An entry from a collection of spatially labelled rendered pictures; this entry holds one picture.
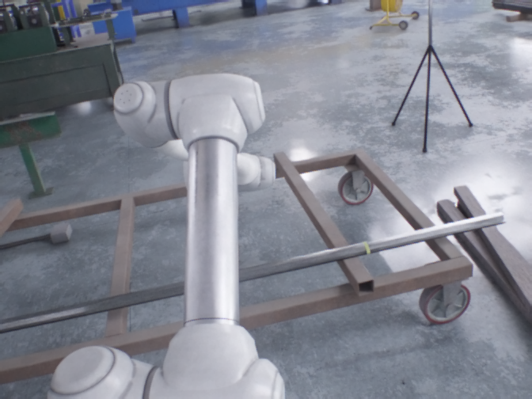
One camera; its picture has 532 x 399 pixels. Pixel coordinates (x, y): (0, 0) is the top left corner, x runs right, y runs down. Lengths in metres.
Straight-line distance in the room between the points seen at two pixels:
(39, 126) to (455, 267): 2.85
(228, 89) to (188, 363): 0.55
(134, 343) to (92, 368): 0.96
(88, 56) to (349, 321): 4.04
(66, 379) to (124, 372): 0.09
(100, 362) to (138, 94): 0.53
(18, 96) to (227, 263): 4.88
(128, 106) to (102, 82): 4.48
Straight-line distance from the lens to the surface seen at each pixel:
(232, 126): 1.09
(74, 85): 5.64
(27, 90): 5.71
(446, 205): 2.94
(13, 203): 3.04
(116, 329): 1.96
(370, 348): 2.13
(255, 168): 1.63
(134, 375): 0.95
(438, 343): 2.16
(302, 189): 2.47
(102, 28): 9.23
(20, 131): 3.92
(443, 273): 2.02
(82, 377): 0.92
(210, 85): 1.13
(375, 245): 2.00
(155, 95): 1.16
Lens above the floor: 1.48
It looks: 27 degrees down
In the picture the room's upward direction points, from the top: 7 degrees counter-clockwise
